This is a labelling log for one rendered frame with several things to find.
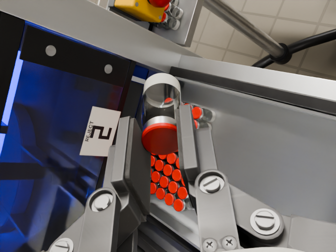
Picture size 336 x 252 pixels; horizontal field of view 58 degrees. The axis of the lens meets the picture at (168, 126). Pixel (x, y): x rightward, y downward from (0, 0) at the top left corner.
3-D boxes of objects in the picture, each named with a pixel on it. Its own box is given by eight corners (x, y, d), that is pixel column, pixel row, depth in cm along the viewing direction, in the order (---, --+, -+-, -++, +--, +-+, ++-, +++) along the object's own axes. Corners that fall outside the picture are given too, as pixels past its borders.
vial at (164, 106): (149, 104, 19) (147, 155, 16) (139, 75, 18) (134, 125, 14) (183, 97, 19) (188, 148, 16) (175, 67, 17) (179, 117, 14)
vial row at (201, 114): (179, 200, 57) (162, 202, 53) (208, 109, 55) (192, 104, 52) (187, 206, 55) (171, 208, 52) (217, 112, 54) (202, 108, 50)
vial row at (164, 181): (170, 195, 58) (154, 196, 55) (198, 106, 56) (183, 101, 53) (178, 200, 57) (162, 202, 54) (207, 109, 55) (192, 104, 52)
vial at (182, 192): (191, 194, 55) (175, 196, 52) (195, 183, 55) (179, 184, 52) (200, 200, 54) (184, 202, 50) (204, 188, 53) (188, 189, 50)
